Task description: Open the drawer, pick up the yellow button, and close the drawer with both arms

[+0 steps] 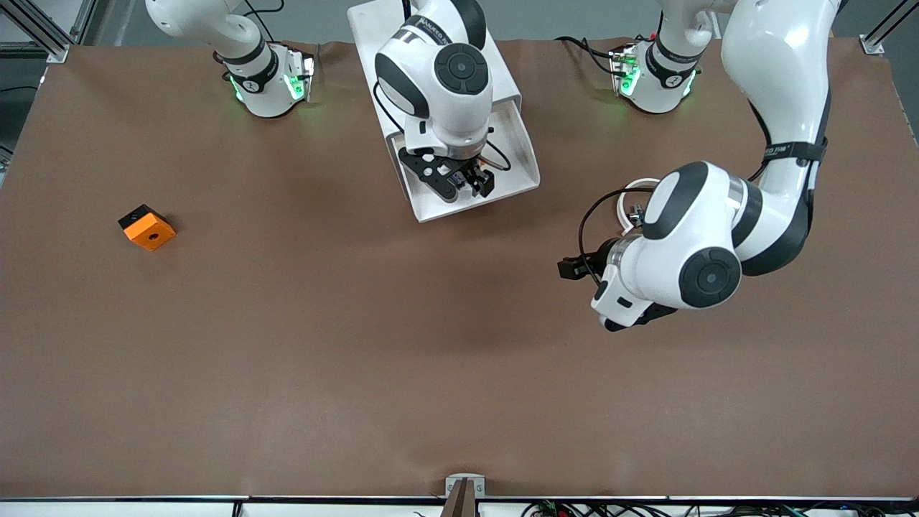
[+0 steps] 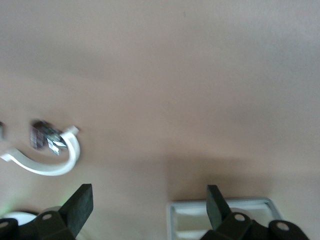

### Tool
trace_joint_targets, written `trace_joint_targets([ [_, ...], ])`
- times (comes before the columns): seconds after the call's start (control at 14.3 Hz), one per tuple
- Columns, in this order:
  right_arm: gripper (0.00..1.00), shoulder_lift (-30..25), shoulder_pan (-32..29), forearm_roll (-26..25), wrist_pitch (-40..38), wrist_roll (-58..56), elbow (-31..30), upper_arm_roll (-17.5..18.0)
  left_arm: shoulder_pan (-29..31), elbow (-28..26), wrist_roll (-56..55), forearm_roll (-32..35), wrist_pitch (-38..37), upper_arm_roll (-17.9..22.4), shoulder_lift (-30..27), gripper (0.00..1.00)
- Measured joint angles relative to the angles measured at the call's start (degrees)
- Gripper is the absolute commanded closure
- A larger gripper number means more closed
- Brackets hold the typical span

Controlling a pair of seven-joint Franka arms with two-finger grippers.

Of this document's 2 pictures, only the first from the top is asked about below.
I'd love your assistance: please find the aluminium frame profile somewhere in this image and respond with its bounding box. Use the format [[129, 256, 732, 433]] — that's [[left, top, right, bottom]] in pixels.
[[860, 0, 919, 56], [0, 0, 98, 64]]

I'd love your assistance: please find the brown table mat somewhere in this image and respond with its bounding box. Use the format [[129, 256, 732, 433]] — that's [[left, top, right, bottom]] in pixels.
[[0, 37, 919, 500]]

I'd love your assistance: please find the brown camera mount post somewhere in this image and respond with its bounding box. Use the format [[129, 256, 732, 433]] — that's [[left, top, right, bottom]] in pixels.
[[439, 479, 480, 517]]

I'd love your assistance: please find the white curved ring piece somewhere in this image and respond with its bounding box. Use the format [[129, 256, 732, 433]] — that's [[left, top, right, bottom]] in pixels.
[[616, 177, 661, 232]]

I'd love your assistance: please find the black arm base cable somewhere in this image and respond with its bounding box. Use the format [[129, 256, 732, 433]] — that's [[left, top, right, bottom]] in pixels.
[[554, 34, 620, 77], [244, 0, 288, 45]]

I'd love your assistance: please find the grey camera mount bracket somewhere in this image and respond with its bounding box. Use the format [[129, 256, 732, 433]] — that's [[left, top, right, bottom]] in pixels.
[[445, 473, 487, 498]]

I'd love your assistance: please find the orange and black button box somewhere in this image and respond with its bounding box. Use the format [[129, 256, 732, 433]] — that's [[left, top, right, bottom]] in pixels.
[[118, 204, 177, 252]]

